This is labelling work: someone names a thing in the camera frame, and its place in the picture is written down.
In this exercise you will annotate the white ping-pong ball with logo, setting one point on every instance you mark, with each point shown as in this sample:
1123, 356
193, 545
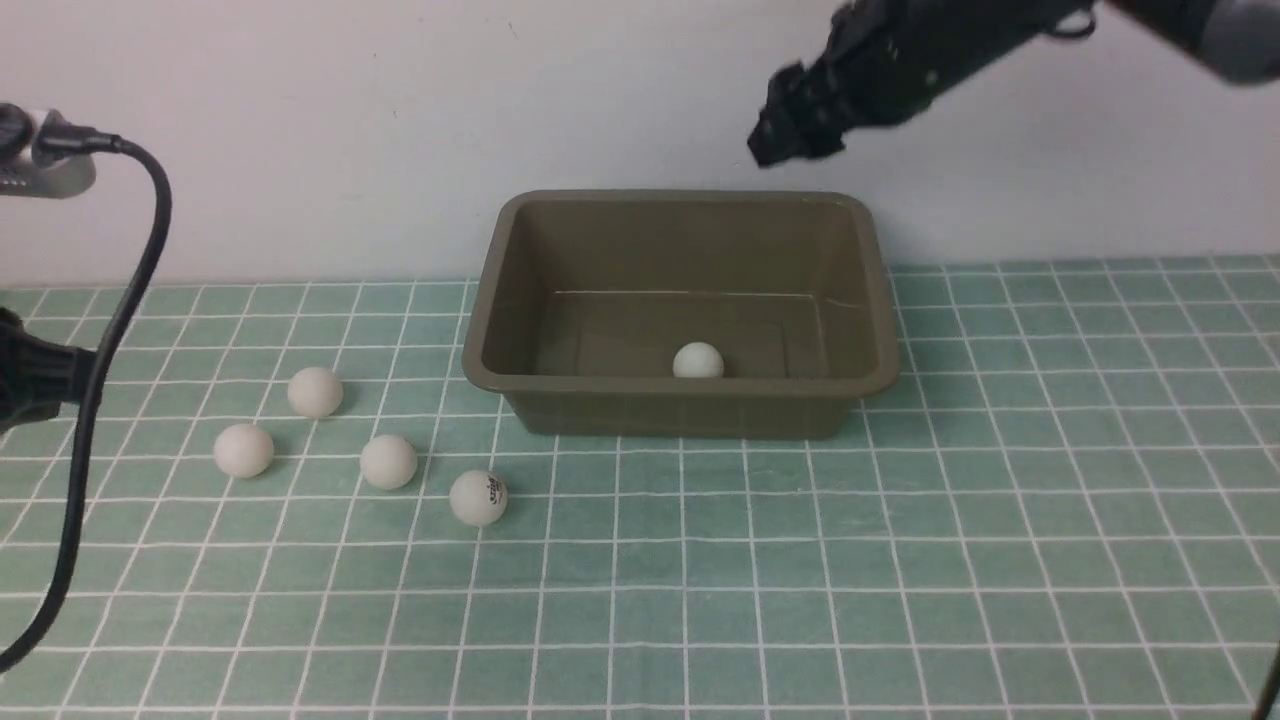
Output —
478, 498

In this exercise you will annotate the olive green plastic bin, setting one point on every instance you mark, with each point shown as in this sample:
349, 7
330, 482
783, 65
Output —
587, 295

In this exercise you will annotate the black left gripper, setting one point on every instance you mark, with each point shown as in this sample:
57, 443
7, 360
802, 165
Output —
38, 377

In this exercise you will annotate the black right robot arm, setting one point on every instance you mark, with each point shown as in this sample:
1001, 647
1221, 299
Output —
1236, 41

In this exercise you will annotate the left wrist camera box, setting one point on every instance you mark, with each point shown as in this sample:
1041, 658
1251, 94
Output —
45, 156

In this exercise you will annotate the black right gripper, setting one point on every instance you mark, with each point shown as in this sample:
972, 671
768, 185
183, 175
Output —
886, 62

